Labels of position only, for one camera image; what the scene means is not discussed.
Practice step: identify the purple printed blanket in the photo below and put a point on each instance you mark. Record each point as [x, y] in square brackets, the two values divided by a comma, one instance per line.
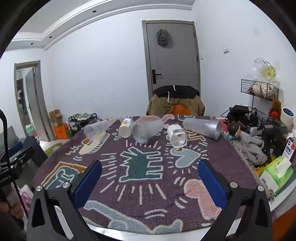
[150, 197]

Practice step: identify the black shoe rack with shoes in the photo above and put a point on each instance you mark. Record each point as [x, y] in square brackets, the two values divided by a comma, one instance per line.
[82, 118]

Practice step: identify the orange chair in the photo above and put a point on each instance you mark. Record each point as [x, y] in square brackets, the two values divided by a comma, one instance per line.
[182, 109]

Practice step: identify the person's left hand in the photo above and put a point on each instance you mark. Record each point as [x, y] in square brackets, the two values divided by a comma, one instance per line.
[14, 209]

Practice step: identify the brown jacket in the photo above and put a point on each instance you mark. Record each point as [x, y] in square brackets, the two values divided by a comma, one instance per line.
[159, 105]

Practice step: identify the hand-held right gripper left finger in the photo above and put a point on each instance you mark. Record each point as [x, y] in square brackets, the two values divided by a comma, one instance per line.
[89, 179]

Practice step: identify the white box with blue label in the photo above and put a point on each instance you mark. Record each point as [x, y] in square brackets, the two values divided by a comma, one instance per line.
[290, 148]

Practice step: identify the small frosted plastic cup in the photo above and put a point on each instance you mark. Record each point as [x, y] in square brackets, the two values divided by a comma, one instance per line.
[94, 129]

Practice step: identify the tall grey plastic cup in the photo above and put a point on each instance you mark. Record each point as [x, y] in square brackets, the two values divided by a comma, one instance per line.
[201, 126]

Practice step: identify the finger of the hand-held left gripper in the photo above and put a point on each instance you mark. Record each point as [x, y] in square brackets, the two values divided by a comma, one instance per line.
[14, 148]
[26, 154]

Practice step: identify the dark-haired doll figurine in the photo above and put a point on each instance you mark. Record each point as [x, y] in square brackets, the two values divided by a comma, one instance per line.
[234, 131]

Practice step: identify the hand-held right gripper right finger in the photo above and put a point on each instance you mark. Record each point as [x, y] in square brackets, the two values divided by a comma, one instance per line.
[211, 182]

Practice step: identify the white tape roll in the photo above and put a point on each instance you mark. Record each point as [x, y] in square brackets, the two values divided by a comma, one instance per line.
[286, 117]

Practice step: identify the black hoodie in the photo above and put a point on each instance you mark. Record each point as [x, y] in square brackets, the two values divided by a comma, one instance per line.
[178, 91]

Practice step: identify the white yellow paper cup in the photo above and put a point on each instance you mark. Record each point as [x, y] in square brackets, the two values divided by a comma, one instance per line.
[126, 129]

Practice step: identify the orange paper bag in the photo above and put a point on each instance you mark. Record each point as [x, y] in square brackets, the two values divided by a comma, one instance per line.
[61, 131]

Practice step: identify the cardboard box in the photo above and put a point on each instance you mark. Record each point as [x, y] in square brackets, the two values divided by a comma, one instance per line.
[55, 115]

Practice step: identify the wide frosted plastic cup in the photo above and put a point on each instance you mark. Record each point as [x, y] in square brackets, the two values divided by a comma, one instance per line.
[145, 129]

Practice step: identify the green tissue pack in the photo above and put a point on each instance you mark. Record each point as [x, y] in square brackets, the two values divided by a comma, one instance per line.
[276, 173]

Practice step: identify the grey open inner door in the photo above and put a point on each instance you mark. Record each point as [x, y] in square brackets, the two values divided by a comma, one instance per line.
[38, 109]

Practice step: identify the grey hat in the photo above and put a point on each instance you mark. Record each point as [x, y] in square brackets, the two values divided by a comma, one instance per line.
[163, 38]

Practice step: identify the clear plastic bag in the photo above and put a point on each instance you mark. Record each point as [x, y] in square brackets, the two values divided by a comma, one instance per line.
[266, 70]

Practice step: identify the grey cloth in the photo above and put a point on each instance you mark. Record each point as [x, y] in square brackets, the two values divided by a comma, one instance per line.
[252, 148]

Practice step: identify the brown plush toy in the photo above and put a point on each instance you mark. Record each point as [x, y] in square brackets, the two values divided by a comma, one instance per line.
[275, 107]

